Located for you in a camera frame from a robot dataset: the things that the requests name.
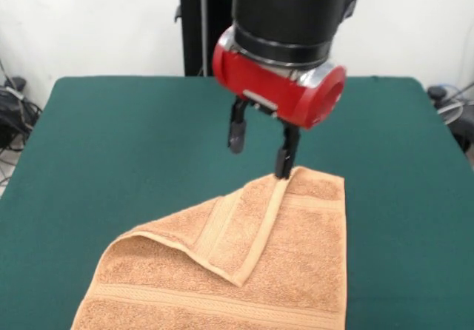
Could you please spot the black round floor foot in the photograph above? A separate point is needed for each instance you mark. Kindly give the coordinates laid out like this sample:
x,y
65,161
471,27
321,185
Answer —
x,y
437,92

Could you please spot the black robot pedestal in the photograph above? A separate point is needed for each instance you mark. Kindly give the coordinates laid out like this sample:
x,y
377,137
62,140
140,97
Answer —
x,y
192,30

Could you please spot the tan terry towel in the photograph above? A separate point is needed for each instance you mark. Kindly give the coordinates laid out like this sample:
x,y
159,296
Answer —
x,y
259,252

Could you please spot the dark green table cloth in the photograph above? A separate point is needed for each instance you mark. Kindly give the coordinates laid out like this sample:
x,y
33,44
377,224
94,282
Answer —
x,y
111,160

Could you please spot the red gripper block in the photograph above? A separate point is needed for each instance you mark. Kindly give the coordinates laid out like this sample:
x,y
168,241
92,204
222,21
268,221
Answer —
x,y
281,93

